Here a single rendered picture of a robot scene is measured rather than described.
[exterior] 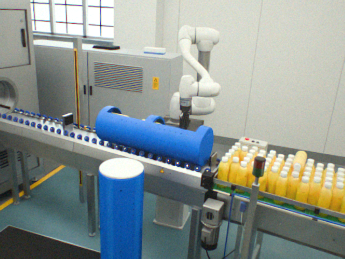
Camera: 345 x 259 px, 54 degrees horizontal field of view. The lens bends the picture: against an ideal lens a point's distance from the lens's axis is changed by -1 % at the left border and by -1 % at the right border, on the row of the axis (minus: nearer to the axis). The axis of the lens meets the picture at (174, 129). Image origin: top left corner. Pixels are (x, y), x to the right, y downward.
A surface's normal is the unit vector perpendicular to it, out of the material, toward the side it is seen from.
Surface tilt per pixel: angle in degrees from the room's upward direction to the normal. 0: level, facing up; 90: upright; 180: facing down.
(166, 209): 90
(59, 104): 90
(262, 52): 90
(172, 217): 90
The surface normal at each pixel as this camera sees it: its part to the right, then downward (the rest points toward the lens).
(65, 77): -0.31, 0.31
